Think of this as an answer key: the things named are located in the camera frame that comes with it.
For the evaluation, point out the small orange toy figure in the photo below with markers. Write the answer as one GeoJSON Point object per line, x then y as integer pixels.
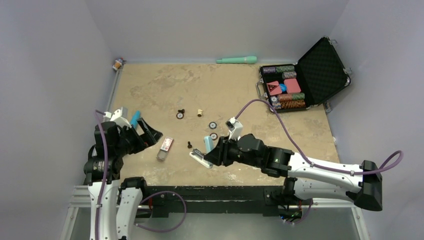
{"type": "Point", "coordinates": [119, 62]}

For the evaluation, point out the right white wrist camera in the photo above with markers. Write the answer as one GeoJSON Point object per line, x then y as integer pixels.
{"type": "Point", "coordinates": [234, 128]}

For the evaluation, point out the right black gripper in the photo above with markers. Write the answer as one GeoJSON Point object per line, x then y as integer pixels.
{"type": "Point", "coordinates": [219, 155]}

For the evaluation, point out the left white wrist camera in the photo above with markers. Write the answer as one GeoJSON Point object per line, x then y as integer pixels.
{"type": "Point", "coordinates": [119, 116]}

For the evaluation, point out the brown poker chip left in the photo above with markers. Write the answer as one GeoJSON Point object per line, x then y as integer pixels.
{"type": "Point", "coordinates": [180, 115]}

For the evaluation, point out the light blue white stapler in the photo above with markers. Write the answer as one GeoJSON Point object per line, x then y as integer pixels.
{"type": "Point", "coordinates": [199, 156]}

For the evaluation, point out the mint green microphone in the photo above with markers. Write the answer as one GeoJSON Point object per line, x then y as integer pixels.
{"type": "Point", "coordinates": [238, 60]}

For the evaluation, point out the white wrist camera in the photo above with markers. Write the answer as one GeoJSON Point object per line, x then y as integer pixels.
{"type": "Point", "coordinates": [119, 116]}
{"type": "Point", "coordinates": [234, 128]}

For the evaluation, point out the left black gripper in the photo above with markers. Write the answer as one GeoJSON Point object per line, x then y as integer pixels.
{"type": "Point", "coordinates": [149, 139]}

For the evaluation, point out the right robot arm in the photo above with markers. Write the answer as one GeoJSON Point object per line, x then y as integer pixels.
{"type": "Point", "coordinates": [360, 184]}

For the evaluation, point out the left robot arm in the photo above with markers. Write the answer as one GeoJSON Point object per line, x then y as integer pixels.
{"type": "Point", "coordinates": [113, 206]}

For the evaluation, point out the grey poker chip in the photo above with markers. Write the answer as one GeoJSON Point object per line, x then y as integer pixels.
{"type": "Point", "coordinates": [212, 125]}

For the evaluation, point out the black poker chip case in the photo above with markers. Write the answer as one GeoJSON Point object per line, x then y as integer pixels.
{"type": "Point", "coordinates": [316, 77]}

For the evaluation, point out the blue marker pen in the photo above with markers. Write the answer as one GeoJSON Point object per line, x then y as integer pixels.
{"type": "Point", "coordinates": [134, 119]}

